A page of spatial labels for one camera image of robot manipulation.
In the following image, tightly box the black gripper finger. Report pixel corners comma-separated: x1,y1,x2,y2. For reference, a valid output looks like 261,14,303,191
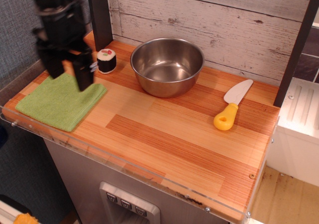
72,54,94,91
41,50,64,79

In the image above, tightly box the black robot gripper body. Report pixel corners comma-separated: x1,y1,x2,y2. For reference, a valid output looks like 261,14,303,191
33,0,92,62

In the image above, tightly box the green towel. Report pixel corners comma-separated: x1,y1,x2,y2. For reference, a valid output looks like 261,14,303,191
15,73,107,132

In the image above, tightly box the stainless steel bowl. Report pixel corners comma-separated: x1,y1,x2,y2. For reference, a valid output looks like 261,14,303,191
130,38,205,98

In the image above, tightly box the yellow handled toy knife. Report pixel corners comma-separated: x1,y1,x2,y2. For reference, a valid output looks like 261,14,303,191
213,79,254,131

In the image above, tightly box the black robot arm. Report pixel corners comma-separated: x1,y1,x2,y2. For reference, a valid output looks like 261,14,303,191
33,0,94,91

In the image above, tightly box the toy sushi roll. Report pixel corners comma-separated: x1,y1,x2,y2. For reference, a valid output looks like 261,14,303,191
97,49,117,74

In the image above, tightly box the clear acrylic table edge guard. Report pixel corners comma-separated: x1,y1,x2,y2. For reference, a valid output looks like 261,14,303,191
3,100,279,224

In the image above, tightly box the silver toy fridge cabinet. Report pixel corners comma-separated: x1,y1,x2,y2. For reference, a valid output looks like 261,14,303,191
44,139,227,224

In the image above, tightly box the silver dispenser button panel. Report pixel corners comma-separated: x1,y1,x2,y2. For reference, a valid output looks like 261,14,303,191
99,182,161,224

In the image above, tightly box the orange object bottom left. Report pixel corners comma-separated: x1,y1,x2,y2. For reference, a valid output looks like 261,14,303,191
13,213,39,224

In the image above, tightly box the white toy sink unit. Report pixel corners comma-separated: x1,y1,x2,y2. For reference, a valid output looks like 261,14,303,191
266,78,319,186

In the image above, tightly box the dark right shelf post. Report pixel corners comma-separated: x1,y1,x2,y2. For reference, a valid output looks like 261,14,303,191
273,0,319,108

